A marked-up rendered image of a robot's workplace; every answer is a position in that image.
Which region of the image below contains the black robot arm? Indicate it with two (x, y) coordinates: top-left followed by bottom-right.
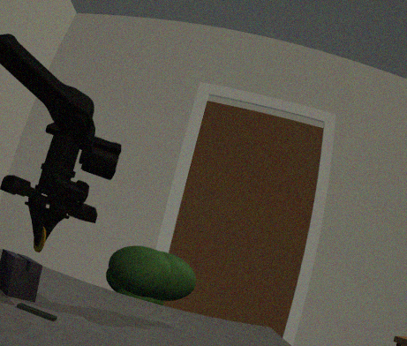
(0, 34), (121, 208)

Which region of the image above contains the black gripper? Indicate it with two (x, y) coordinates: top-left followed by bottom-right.
(0, 156), (98, 247)

